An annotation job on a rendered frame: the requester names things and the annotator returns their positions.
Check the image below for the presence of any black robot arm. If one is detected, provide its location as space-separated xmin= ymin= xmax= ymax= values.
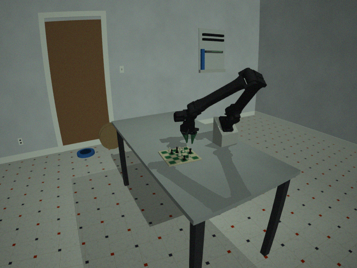
xmin=174 ymin=68 xmax=267 ymax=135

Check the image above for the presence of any green and cream chessboard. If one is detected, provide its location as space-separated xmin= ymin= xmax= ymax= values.
xmin=158 ymin=146 xmax=202 ymax=167

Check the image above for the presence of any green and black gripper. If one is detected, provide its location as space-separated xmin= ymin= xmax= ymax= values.
xmin=183 ymin=128 xmax=199 ymax=143

